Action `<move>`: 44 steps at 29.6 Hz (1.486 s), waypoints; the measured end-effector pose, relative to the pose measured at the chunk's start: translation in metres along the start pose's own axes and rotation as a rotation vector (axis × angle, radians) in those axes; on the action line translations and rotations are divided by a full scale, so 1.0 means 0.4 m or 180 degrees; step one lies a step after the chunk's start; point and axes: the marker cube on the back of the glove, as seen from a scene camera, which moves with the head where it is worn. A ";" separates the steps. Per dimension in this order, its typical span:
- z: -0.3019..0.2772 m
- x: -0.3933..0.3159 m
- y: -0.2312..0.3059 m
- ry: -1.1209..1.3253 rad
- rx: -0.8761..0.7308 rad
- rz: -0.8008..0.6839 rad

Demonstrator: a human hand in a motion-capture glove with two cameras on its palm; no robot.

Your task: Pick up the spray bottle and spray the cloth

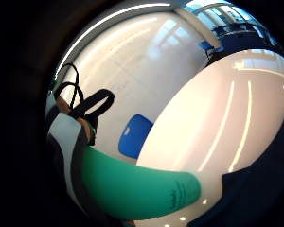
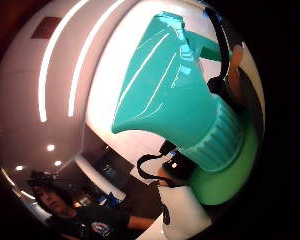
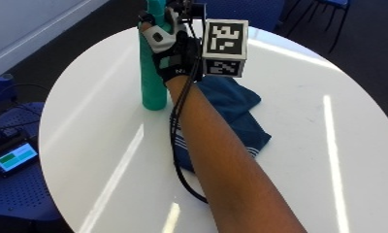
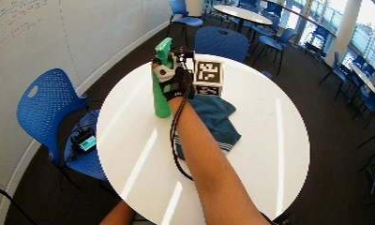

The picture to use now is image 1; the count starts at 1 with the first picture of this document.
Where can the blue chair with black frame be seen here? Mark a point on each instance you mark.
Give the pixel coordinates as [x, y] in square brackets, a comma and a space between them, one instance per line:
[209, 47]

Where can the blue plastic chair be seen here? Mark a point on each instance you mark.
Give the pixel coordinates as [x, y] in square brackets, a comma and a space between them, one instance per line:
[134, 135]

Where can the green cylindrical bottle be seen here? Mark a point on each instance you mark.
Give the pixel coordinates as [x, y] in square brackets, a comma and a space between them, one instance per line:
[132, 189]

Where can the dark blue desk partition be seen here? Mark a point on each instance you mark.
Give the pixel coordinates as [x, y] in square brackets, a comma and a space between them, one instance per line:
[243, 39]

